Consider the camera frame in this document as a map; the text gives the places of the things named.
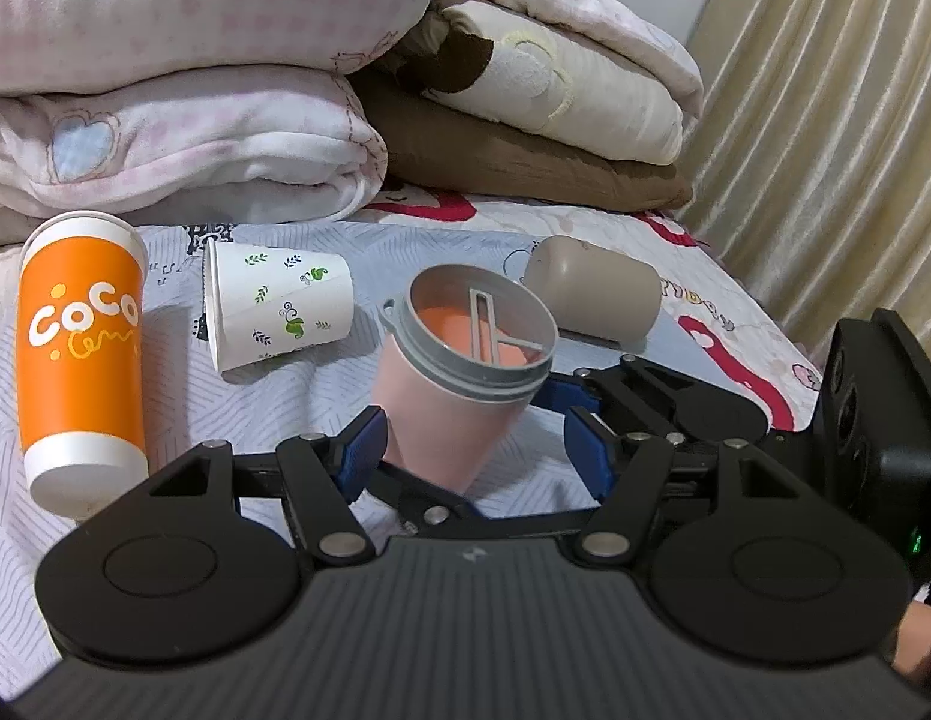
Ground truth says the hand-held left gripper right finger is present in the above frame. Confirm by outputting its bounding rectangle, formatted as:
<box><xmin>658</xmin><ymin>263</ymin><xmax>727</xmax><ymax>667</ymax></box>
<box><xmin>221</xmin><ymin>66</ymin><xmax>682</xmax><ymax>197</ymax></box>
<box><xmin>563</xmin><ymin>405</ymin><xmax>792</xmax><ymax>568</ymax></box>

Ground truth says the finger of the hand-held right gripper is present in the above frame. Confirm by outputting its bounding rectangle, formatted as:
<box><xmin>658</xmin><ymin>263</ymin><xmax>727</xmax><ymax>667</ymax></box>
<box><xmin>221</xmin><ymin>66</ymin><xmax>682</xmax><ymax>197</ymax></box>
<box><xmin>542</xmin><ymin>352</ymin><xmax>774</xmax><ymax>437</ymax></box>

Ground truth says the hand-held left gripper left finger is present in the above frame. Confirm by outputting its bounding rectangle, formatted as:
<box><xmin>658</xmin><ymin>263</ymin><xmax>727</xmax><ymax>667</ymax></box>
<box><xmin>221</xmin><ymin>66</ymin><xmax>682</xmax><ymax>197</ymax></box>
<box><xmin>139</xmin><ymin>404</ymin><xmax>477</xmax><ymax>568</ymax></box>

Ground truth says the pink cup with grey rim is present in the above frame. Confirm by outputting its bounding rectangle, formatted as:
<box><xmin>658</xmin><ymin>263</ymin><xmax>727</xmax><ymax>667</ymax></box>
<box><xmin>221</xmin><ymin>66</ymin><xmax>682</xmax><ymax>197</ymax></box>
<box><xmin>370</xmin><ymin>264</ymin><xmax>561</xmax><ymax>497</ymax></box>

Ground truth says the beige cup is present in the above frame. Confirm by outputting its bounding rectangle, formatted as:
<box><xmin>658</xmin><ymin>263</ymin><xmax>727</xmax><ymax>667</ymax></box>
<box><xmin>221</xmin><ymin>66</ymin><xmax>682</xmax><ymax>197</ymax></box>
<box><xmin>523</xmin><ymin>235</ymin><xmax>663</xmax><ymax>344</ymax></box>

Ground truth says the white leaf-print paper cup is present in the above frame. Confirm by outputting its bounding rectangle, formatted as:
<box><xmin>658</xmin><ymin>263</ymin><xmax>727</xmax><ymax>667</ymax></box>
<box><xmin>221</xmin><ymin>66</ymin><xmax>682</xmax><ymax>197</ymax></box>
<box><xmin>202</xmin><ymin>239</ymin><xmax>356</xmax><ymax>383</ymax></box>

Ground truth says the tall orange paper cup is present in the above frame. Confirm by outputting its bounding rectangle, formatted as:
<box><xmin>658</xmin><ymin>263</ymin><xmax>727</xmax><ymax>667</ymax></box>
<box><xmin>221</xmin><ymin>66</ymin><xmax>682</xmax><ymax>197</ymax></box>
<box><xmin>17</xmin><ymin>211</ymin><xmax>151</xmax><ymax>523</ymax></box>

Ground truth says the person's right hand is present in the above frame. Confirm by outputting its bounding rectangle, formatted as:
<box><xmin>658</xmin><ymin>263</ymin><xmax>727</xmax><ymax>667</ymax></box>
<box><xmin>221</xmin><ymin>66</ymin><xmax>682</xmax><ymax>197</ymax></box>
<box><xmin>894</xmin><ymin>600</ymin><xmax>931</xmax><ymax>695</ymax></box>

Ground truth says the cream blanket with brown patch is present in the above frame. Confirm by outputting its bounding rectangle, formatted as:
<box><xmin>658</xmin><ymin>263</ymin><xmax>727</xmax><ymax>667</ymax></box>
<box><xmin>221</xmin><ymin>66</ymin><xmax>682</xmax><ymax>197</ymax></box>
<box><xmin>389</xmin><ymin>0</ymin><xmax>693</xmax><ymax>167</ymax></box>

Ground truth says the cream curtain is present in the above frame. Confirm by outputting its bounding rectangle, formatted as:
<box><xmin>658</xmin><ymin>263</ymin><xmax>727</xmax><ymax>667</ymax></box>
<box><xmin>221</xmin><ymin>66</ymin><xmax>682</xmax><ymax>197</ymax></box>
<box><xmin>674</xmin><ymin>0</ymin><xmax>931</xmax><ymax>385</ymax></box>

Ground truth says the white pink heart-print blanket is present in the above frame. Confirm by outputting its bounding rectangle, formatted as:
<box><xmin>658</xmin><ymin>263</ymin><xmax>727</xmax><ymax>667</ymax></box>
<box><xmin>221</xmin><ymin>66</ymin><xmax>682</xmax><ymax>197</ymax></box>
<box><xmin>0</xmin><ymin>71</ymin><xmax>389</xmax><ymax>245</ymax></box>

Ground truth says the white pink printed blanket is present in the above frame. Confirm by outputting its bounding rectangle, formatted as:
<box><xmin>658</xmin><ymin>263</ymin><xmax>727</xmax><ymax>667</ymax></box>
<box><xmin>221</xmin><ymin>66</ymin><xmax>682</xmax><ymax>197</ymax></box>
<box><xmin>434</xmin><ymin>0</ymin><xmax>708</xmax><ymax>125</ymax></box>

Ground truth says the pink checked quilt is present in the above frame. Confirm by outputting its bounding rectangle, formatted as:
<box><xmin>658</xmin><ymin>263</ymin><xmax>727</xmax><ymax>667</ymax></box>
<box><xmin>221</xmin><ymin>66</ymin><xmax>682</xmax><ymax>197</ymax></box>
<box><xmin>0</xmin><ymin>0</ymin><xmax>467</xmax><ymax>100</ymax></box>

